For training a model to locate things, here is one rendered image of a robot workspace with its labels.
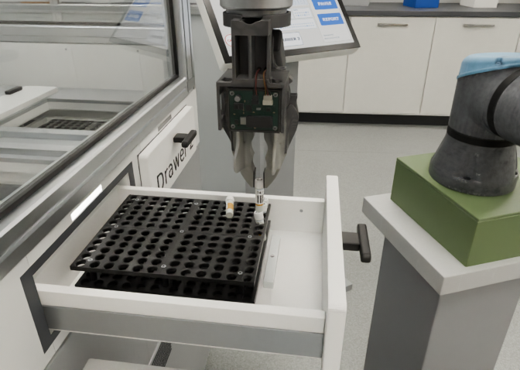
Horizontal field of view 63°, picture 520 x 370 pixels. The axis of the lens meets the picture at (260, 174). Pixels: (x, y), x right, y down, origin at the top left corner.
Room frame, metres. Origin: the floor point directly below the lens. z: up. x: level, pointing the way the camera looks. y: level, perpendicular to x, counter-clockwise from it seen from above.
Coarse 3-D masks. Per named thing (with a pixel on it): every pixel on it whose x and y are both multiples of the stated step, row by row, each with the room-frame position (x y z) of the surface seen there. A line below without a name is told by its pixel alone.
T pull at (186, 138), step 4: (192, 132) 0.81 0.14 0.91; (196, 132) 0.83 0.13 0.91; (176, 136) 0.79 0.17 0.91; (180, 136) 0.79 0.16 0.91; (184, 136) 0.79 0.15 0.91; (188, 136) 0.79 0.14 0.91; (192, 136) 0.80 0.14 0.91; (176, 140) 0.79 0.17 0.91; (180, 140) 0.79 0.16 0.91; (184, 140) 0.77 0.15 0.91; (188, 140) 0.77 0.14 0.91; (192, 140) 0.80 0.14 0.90; (184, 144) 0.76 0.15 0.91; (188, 144) 0.77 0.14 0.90
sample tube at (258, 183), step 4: (256, 180) 0.48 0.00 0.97; (260, 180) 0.48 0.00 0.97; (256, 184) 0.48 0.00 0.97; (260, 184) 0.48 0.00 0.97; (256, 188) 0.48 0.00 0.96; (260, 188) 0.48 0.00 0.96; (256, 192) 0.48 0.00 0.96; (260, 192) 0.48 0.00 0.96; (256, 196) 0.48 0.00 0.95; (260, 196) 0.48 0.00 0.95; (256, 200) 0.48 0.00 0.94; (260, 200) 0.48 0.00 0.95; (256, 204) 0.48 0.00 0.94; (260, 204) 0.48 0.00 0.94; (256, 208) 0.48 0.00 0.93; (260, 208) 0.48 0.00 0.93
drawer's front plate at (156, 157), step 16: (192, 112) 0.93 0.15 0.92; (176, 128) 0.82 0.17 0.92; (192, 128) 0.92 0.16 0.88; (160, 144) 0.72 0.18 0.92; (176, 144) 0.81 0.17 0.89; (192, 144) 0.91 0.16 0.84; (144, 160) 0.66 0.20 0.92; (160, 160) 0.71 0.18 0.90; (144, 176) 0.66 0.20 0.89; (160, 176) 0.70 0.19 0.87; (176, 176) 0.79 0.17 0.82
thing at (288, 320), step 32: (128, 192) 0.61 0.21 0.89; (160, 192) 0.60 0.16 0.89; (192, 192) 0.59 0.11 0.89; (224, 192) 0.59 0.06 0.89; (96, 224) 0.53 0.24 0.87; (288, 224) 0.57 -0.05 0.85; (320, 224) 0.56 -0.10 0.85; (64, 256) 0.45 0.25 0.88; (288, 256) 0.50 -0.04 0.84; (320, 256) 0.50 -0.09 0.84; (64, 288) 0.37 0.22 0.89; (288, 288) 0.44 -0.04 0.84; (320, 288) 0.44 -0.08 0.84; (64, 320) 0.36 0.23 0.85; (96, 320) 0.36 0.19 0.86; (128, 320) 0.35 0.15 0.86; (160, 320) 0.35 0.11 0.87; (192, 320) 0.34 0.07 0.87; (224, 320) 0.34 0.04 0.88; (256, 320) 0.34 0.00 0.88; (288, 320) 0.33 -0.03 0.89; (320, 320) 0.33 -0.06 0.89; (288, 352) 0.33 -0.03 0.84; (320, 352) 0.32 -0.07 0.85
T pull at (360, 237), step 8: (360, 224) 0.47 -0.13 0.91; (344, 232) 0.46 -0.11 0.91; (352, 232) 0.46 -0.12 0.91; (360, 232) 0.46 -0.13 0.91; (344, 240) 0.44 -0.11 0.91; (352, 240) 0.44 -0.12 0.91; (360, 240) 0.44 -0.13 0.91; (368, 240) 0.44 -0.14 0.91; (344, 248) 0.43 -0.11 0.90; (352, 248) 0.43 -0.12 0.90; (360, 248) 0.43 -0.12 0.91; (368, 248) 0.42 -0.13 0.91; (360, 256) 0.42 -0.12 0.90; (368, 256) 0.41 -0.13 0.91
